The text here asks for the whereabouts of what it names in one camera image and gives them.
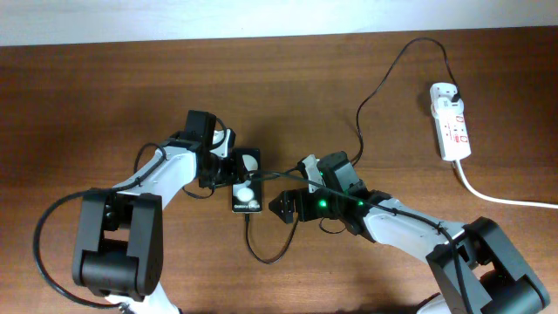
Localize black Galaxy smartphone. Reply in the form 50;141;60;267
231;148;262;214

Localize black charger cable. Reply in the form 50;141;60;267
243;37;461;265

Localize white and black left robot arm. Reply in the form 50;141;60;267
71;110;235;313

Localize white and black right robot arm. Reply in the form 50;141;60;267
269;151;550;314

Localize white USB charger plug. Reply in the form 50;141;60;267
430;82;464;119

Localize white power strip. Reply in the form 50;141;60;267
429;82;473;162

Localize white power strip cord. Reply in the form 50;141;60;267
452;159;558;210

